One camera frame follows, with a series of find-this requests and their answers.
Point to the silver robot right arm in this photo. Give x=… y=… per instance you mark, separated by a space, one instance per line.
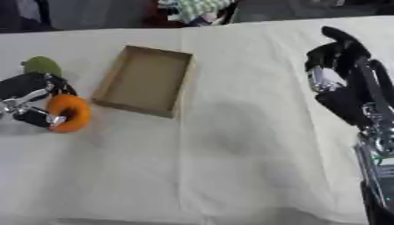
x=378 y=164

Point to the tan cardboard box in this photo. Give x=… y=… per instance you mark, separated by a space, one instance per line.
x=143 y=80

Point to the green toy fruit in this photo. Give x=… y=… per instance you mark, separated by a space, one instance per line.
x=43 y=66

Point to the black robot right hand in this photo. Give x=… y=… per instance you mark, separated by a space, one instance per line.
x=349 y=99

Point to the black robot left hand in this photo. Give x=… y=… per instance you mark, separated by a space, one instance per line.
x=23 y=85

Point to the green and white checked cloth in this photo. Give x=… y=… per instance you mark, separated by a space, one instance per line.
x=197 y=10

